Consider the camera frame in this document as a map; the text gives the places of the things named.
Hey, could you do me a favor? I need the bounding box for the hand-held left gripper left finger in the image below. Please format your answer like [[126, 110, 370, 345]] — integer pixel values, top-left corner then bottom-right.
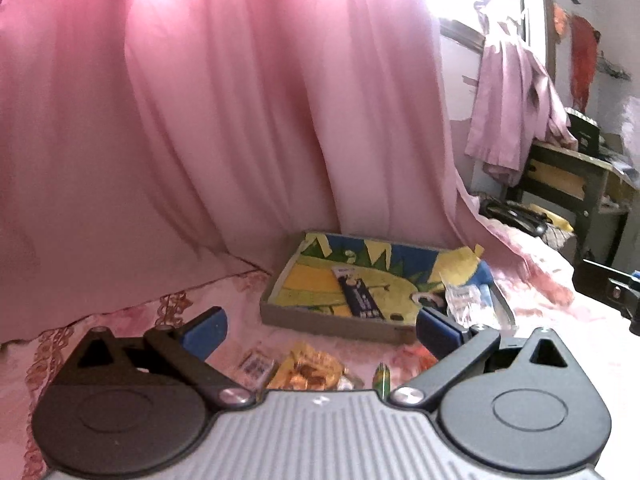
[[50, 306, 257, 408]]

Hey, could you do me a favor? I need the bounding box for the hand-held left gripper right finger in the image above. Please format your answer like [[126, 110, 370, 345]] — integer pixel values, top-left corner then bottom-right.
[[390, 306, 583, 408]]

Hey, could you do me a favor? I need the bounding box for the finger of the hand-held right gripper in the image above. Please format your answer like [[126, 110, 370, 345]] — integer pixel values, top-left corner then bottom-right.
[[572, 258, 640, 336]]

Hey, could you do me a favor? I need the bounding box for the nut bar snack packet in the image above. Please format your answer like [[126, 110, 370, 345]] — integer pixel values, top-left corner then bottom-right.
[[239, 351, 277, 390]]

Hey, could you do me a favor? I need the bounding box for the golden snack packet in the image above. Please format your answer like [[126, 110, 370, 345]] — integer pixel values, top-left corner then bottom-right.
[[267, 342, 363, 392]]

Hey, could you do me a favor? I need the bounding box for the colourful printed cardboard box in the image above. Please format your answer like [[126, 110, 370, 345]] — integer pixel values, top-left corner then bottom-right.
[[259, 231, 516, 345]]

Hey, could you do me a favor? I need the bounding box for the orange snack packet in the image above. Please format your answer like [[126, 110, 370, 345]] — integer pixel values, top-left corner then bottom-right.
[[392, 345, 441, 373]]

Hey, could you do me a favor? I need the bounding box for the clear plastic snack packet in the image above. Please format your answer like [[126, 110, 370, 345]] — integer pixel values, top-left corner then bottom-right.
[[444, 282, 501, 331]]

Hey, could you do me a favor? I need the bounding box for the pink floral bedsheet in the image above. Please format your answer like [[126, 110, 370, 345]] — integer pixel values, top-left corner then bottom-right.
[[0, 232, 640, 480]]

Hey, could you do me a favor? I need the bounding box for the yellow packet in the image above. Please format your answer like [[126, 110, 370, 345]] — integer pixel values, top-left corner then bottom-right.
[[527, 204, 575, 233]]

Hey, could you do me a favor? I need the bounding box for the dark blue snack packet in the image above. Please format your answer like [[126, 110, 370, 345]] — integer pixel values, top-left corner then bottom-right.
[[332, 266, 383, 320]]

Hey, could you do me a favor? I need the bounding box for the black bag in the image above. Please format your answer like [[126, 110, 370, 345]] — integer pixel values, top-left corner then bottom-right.
[[477, 199, 551, 236]]

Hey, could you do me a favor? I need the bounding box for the wooden desk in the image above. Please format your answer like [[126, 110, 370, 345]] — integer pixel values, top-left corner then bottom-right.
[[505, 140, 640, 266]]

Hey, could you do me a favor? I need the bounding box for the black box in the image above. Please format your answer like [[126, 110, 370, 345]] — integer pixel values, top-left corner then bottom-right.
[[565, 109, 602, 153]]

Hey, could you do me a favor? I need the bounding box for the hanging pink garment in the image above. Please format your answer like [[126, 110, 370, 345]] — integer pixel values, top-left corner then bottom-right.
[[464, 2, 578, 186]]

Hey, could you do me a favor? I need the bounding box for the hanging red cloth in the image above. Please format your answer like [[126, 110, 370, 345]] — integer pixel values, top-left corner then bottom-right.
[[569, 14, 601, 111]]

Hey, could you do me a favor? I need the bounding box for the pink curtain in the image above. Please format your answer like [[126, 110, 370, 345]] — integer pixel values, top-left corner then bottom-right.
[[0, 0, 576, 346]]

